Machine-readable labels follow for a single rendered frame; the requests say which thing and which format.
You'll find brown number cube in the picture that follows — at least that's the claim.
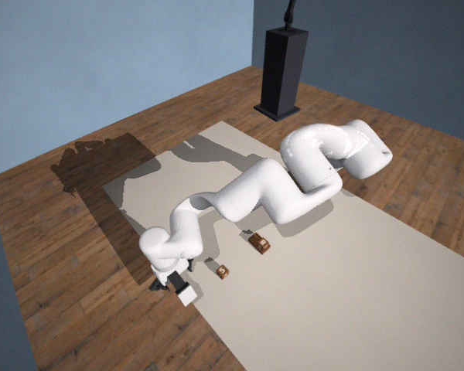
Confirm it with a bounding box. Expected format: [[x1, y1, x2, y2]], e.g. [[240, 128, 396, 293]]
[[216, 265, 229, 280], [257, 237, 269, 251]]

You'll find brown wooden tray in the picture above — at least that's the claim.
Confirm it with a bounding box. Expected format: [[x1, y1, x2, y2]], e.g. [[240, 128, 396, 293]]
[[248, 232, 271, 254]]

